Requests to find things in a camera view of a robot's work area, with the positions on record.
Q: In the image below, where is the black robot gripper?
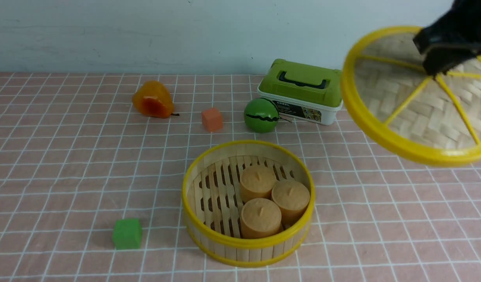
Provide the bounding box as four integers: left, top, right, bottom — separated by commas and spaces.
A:
413, 0, 481, 76

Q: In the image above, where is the yellow rimmed bamboo steamer lid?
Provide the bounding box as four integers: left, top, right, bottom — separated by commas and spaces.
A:
340, 26, 481, 167

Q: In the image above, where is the green lid white storage box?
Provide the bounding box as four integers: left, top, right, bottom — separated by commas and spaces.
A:
258, 59, 343, 125

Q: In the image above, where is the bamboo steamer basket yellow rim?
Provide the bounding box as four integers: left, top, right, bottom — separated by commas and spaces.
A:
182, 140, 315, 268

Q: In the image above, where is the green toy watermelon ball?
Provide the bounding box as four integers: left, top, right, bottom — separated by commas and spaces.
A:
244, 98, 291, 133

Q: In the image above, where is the tan bun right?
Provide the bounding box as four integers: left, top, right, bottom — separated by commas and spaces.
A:
271, 180, 310, 225

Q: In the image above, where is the tan bun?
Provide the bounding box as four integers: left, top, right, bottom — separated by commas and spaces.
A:
240, 198, 282, 239
239, 165, 278, 203
271, 180, 310, 225

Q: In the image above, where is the tan bun back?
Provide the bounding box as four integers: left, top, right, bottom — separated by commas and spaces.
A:
239, 165, 278, 203

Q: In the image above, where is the orange foam cube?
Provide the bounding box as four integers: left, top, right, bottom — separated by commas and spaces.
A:
201, 107, 223, 132

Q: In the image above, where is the tan bun front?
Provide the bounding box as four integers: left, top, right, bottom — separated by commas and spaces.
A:
240, 198, 282, 239

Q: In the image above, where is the orange yellow toy pear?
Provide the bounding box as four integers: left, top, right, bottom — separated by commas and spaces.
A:
132, 80, 180, 119

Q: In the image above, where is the green foam cube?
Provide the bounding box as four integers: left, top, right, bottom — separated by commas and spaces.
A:
112, 218, 143, 250

